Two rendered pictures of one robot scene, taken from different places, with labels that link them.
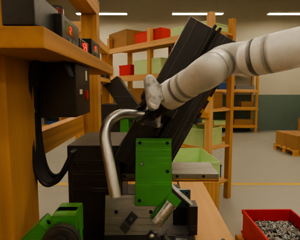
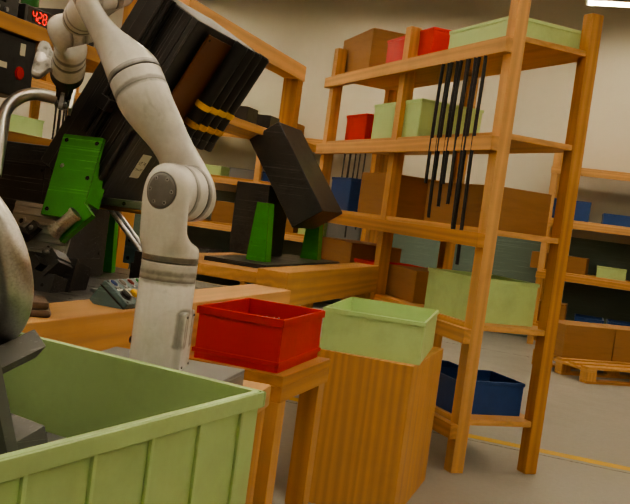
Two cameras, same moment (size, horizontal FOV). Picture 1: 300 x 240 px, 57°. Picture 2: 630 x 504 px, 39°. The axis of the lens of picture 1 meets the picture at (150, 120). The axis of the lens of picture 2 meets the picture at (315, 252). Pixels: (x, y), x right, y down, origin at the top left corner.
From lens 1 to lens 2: 1.62 m
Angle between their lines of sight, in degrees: 19
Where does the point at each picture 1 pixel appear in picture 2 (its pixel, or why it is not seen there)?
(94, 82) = not seen: hidden behind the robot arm
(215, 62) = (54, 21)
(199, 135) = (462, 292)
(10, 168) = not seen: outside the picture
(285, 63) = (74, 19)
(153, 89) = (41, 55)
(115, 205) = (22, 213)
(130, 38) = (381, 52)
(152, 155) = (76, 156)
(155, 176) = (72, 182)
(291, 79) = not seen: outside the picture
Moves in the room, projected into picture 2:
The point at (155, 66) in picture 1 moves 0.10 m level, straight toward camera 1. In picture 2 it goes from (411, 121) to (406, 118)
